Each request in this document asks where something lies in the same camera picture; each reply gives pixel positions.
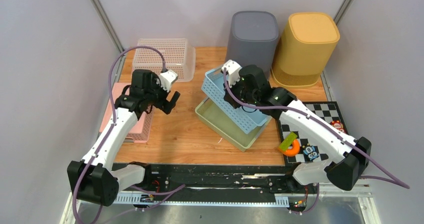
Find blue white small toy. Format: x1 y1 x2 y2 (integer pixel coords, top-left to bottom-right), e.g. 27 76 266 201
302 144 320 162

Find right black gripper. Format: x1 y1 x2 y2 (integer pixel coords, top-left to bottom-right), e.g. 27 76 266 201
223 75 258 109

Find right corner metal post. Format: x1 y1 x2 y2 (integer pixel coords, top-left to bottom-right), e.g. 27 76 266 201
333 0 353 25

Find black white checkerboard mat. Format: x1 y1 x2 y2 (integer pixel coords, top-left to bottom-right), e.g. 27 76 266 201
275 101 348 167

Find aluminium frame rails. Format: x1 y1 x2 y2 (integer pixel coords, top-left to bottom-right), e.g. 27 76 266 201
59 169 382 224

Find white perforated basket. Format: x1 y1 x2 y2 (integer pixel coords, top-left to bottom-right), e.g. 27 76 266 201
132 38 196 82

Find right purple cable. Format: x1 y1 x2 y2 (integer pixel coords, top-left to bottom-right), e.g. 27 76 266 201
222 68 411 216

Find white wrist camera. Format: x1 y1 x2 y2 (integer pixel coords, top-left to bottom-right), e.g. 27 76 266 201
158 69 179 93
221 59 242 88

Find left corner metal post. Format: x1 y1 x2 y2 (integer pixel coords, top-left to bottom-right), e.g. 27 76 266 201
90 0 125 52

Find green orange toy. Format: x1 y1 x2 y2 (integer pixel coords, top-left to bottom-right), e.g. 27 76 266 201
277 132 301 157

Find purple cable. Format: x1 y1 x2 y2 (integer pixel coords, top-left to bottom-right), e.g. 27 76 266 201
72 45 187 224
222 68 411 216

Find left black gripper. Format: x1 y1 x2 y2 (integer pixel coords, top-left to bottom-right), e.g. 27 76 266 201
144 74 180 114

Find grey slatted waste bin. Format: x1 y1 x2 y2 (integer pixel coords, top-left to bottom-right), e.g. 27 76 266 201
225 11 280 78

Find corner metal post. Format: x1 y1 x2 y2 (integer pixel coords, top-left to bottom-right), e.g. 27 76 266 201
333 0 353 25
90 0 125 52

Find pink perforated basket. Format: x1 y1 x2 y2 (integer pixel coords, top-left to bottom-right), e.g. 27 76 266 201
99 82 155 143

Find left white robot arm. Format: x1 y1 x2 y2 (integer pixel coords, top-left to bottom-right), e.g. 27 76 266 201
67 69 180 207

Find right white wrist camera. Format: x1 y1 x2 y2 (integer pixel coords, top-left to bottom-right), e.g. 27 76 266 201
221 59 242 88

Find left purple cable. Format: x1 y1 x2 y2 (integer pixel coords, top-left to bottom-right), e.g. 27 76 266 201
72 45 187 224

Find yellow slatted waste bin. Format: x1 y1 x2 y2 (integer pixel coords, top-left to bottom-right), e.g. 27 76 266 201
271 12 340 89

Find blue perforated basket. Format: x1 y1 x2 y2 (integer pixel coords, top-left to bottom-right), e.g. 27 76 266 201
201 66 271 134

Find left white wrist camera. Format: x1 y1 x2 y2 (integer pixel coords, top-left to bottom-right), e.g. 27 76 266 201
158 69 179 93

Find red round toy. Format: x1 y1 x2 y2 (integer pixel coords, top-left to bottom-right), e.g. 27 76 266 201
330 120 346 133

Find green perforated basket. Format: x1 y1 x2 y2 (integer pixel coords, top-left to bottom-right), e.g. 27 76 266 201
195 98 271 152

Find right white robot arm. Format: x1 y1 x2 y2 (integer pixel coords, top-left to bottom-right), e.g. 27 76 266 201
221 61 372 193

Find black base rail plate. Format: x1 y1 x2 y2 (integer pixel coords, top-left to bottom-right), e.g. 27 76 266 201
114 162 357 204

